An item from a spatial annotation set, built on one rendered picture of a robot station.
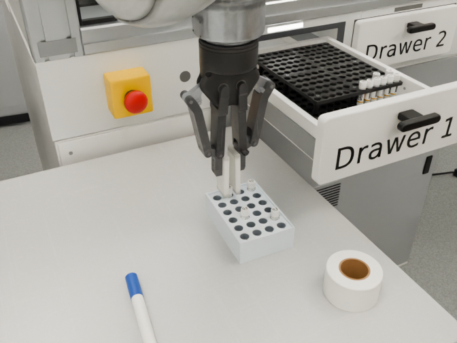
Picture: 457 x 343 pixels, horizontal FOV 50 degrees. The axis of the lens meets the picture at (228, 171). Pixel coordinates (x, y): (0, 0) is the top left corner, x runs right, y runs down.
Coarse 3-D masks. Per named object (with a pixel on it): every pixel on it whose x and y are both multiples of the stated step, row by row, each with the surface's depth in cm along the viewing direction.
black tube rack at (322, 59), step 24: (312, 48) 97; (336, 48) 97; (264, 72) 95; (288, 72) 88; (312, 72) 88; (336, 72) 88; (360, 72) 88; (384, 72) 87; (288, 96) 86; (312, 96) 79
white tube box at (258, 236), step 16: (256, 192) 75; (208, 208) 75; (224, 208) 72; (240, 208) 73; (256, 208) 72; (224, 224) 69; (240, 224) 69; (256, 224) 69; (272, 224) 69; (288, 224) 69; (224, 240) 71; (240, 240) 66; (256, 240) 66; (272, 240) 68; (288, 240) 69; (240, 256) 67; (256, 256) 68
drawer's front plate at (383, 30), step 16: (384, 16) 105; (400, 16) 106; (416, 16) 108; (432, 16) 110; (448, 16) 112; (368, 32) 104; (384, 32) 106; (400, 32) 108; (432, 32) 113; (448, 32) 115; (384, 48) 109; (416, 48) 113; (432, 48) 115; (448, 48) 118
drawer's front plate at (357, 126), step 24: (408, 96) 73; (432, 96) 74; (456, 96) 77; (336, 120) 68; (360, 120) 70; (384, 120) 72; (456, 120) 80; (336, 144) 70; (360, 144) 72; (384, 144) 75; (432, 144) 80; (312, 168) 73; (360, 168) 75
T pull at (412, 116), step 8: (400, 112) 72; (408, 112) 72; (416, 112) 72; (408, 120) 70; (416, 120) 70; (424, 120) 70; (432, 120) 71; (400, 128) 69; (408, 128) 70; (416, 128) 70
